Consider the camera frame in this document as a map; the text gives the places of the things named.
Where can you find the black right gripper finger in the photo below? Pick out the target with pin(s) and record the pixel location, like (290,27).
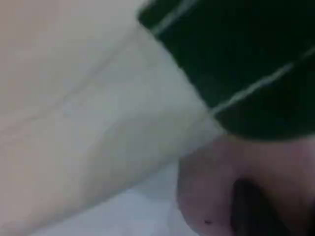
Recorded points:
(256,211)

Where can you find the pink toy peach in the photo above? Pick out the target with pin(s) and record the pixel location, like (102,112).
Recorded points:
(209,172)

